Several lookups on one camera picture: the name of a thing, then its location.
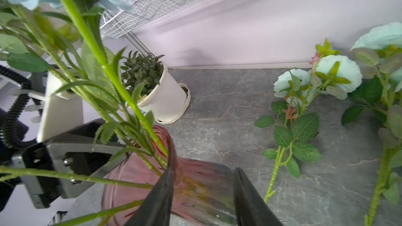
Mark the orange rose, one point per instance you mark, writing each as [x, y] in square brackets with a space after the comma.
[81, 214]

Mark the dark ribbed glass vase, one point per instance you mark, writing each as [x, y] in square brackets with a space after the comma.
[203, 191]

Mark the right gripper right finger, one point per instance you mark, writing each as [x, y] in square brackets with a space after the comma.
[251, 210]

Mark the teal rose branch remaining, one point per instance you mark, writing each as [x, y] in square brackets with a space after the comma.
[68, 45]

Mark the potted green plant white pot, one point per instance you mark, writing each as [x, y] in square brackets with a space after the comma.
[161, 94]

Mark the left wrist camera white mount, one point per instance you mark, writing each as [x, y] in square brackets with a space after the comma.
[61, 112]

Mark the teal rose branch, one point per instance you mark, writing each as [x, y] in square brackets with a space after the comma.
[379, 56]
[331, 73]

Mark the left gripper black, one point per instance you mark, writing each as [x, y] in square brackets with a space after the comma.
[72, 152]

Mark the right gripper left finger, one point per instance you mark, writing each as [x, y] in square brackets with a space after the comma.
[156, 208]

